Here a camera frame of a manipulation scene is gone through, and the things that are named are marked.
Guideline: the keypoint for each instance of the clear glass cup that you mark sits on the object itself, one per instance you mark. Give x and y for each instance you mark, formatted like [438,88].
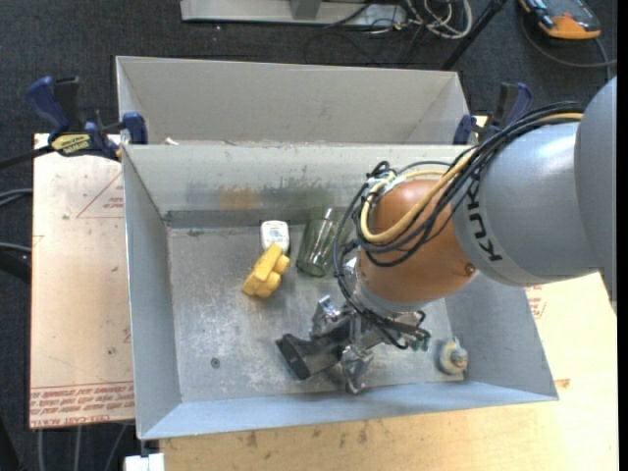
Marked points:
[316,248]

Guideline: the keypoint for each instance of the yellow toy block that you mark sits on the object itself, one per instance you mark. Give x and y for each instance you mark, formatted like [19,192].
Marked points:
[267,273]

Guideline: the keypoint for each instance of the black wedge-shaped object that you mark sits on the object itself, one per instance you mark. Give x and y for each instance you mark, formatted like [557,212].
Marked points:
[306,356]

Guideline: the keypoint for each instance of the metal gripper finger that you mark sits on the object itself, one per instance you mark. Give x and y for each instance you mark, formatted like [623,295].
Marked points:
[357,367]
[325,312]

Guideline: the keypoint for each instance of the grey metal bin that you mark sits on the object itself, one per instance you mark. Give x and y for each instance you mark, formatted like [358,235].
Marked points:
[221,322]

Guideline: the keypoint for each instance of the brown cardboard board red print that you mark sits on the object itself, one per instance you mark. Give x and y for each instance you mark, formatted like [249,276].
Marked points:
[78,282]

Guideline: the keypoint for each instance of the small white box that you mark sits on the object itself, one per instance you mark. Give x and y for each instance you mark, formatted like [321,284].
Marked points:
[274,233]

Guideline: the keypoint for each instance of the cream round knob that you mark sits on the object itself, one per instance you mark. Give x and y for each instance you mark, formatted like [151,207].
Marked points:
[451,357]

